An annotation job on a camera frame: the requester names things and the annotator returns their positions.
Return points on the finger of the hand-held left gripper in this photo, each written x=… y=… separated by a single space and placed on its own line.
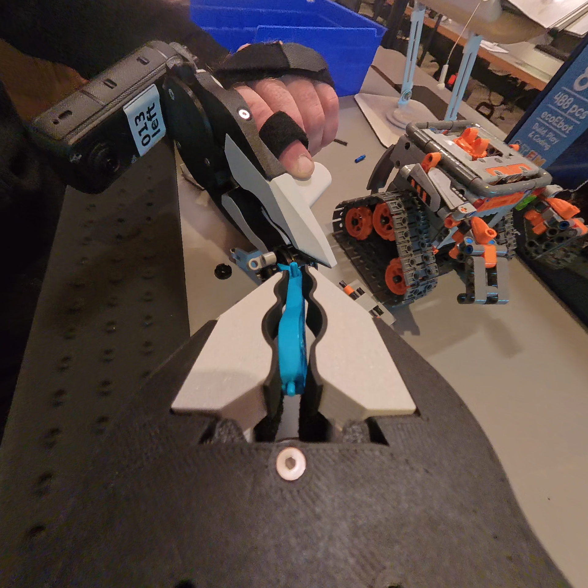
x=285 y=211
x=262 y=237

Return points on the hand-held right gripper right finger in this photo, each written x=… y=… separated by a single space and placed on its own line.
x=358 y=367

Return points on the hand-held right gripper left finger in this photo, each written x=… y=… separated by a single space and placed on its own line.
x=230 y=367

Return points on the small white blue connector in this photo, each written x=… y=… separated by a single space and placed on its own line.
x=255 y=259

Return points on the blue plastic separator tool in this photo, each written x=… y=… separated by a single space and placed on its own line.
x=294 y=331

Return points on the person's left hand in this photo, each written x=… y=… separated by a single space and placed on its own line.
x=303 y=101

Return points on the small black nut piece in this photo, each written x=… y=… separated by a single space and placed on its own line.
x=221 y=270

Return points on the small grey orange connector assembly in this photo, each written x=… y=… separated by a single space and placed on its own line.
x=358 y=296

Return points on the black perforated board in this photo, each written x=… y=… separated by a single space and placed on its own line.
x=92 y=349

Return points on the grey orange tracked toy robot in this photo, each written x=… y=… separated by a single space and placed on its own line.
x=441 y=202

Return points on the blue plastic bin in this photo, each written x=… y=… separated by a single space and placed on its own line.
x=303 y=32

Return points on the blue cardboard box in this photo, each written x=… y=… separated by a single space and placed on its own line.
x=560 y=101

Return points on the open instruction booklet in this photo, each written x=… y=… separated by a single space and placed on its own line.
x=551 y=11

